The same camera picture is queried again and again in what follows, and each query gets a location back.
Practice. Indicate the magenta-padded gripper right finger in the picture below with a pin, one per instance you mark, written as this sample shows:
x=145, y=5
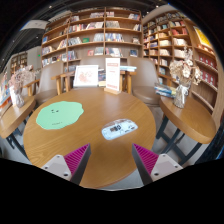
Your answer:
x=146, y=159

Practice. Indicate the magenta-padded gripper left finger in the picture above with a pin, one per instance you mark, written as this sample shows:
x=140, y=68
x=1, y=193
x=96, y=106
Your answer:
x=76, y=159

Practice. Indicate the transparent computer mouse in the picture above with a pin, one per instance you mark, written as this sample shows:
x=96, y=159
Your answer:
x=119, y=129

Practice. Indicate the green blob-shaped mouse pad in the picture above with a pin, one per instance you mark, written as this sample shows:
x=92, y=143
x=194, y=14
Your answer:
x=59, y=115

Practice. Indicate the round wooden side table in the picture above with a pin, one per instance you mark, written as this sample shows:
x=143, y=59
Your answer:
x=15, y=116
x=188, y=118

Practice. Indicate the colourful book stack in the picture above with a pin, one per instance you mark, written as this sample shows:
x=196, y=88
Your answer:
x=164, y=90

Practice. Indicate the brown padded chair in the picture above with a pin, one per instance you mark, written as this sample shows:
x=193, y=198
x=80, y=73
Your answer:
x=145, y=85
x=91, y=60
x=48, y=83

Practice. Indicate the white framed picture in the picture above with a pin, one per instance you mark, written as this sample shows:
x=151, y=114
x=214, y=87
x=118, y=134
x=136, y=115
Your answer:
x=85, y=76

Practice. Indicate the dark cover book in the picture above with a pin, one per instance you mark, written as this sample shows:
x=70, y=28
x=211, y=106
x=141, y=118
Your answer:
x=102, y=77

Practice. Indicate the white sign on wooden base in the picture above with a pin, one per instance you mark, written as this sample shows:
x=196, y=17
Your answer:
x=112, y=74

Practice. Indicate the light blue book stack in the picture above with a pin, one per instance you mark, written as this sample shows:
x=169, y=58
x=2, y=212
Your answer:
x=128, y=68

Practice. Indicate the small distant bookshelf unit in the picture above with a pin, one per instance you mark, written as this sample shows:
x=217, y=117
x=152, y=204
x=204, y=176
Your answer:
x=18, y=61

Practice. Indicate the tall wooden bookshelf unit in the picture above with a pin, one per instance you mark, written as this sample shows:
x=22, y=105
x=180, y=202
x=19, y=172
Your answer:
x=173, y=36

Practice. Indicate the wide wooden bookshelf unit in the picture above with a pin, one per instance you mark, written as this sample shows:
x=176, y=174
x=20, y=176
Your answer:
x=90, y=30

